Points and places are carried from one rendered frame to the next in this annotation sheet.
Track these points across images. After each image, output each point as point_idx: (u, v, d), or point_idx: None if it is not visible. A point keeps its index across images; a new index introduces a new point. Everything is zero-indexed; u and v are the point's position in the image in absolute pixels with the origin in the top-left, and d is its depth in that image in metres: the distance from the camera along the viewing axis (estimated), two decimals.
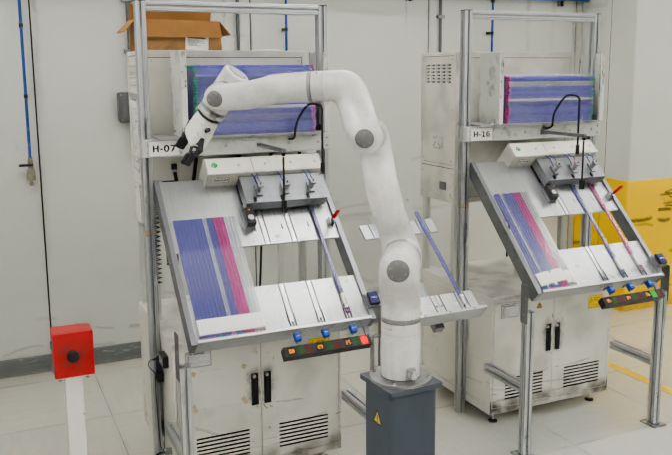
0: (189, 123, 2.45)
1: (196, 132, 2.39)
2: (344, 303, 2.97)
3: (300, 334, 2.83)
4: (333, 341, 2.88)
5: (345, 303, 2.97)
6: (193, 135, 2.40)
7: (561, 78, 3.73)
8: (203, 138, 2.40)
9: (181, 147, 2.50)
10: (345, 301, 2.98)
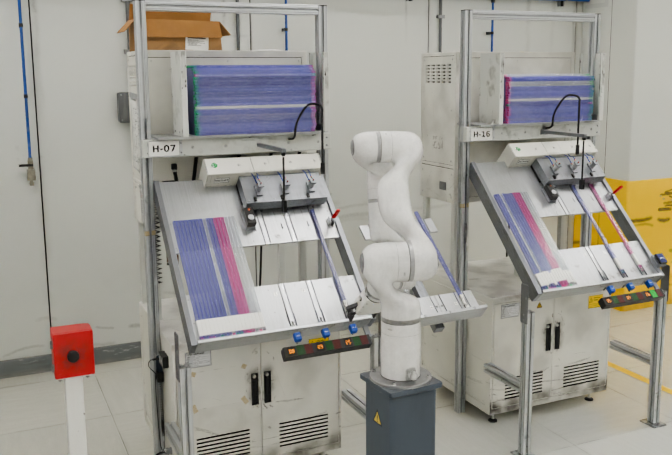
0: None
1: (359, 296, 2.77)
2: (347, 310, 2.95)
3: (300, 334, 2.83)
4: (333, 341, 2.88)
5: None
6: None
7: (561, 78, 3.73)
8: (358, 304, 2.76)
9: (372, 315, 2.87)
10: None
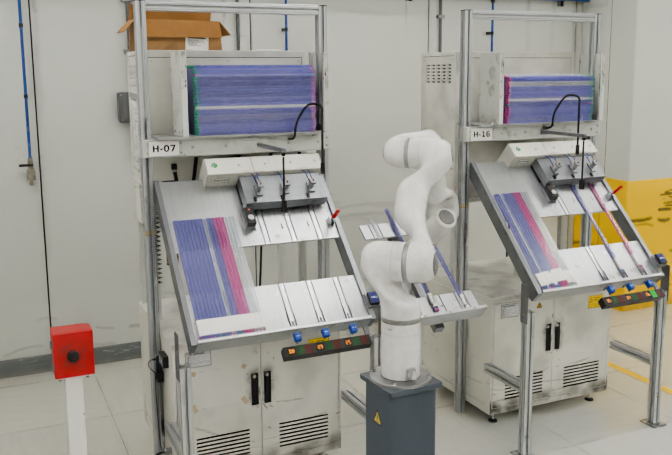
0: None
1: None
2: (433, 302, 2.99)
3: (300, 334, 2.83)
4: (333, 341, 2.88)
5: (434, 303, 2.99)
6: None
7: (561, 78, 3.73)
8: None
9: None
10: (433, 300, 3.00)
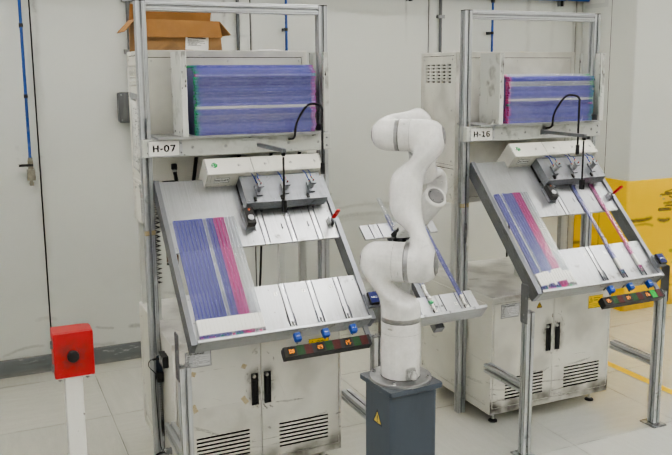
0: (403, 234, 2.92)
1: None
2: (434, 309, 2.97)
3: (300, 334, 2.83)
4: (333, 341, 2.88)
5: (435, 309, 2.97)
6: None
7: (561, 78, 3.73)
8: None
9: None
10: (434, 306, 2.98)
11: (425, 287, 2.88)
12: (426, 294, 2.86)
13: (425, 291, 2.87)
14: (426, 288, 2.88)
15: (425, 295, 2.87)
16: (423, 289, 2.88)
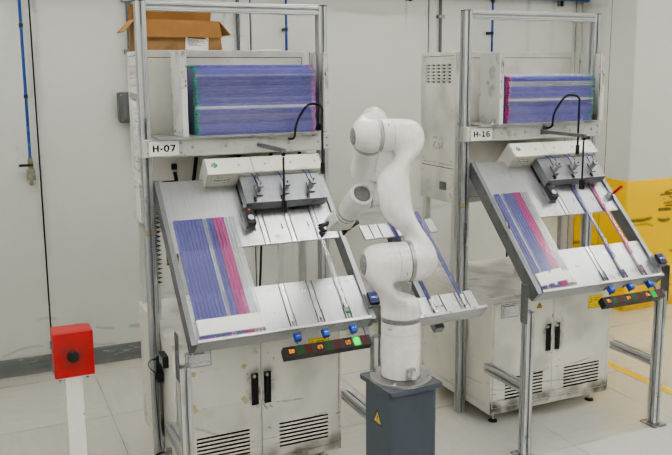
0: (333, 228, 2.94)
1: (351, 225, 2.96)
2: (434, 309, 2.97)
3: (300, 334, 2.83)
4: (333, 341, 2.88)
5: (435, 309, 2.97)
6: (349, 227, 2.97)
7: (561, 78, 3.73)
8: None
9: None
10: (434, 306, 2.98)
11: (343, 296, 2.99)
12: (343, 303, 2.97)
13: (343, 300, 2.98)
14: (344, 297, 2.99)
15: (343, 304, 2.97)
16: (341, 298, 2.98)
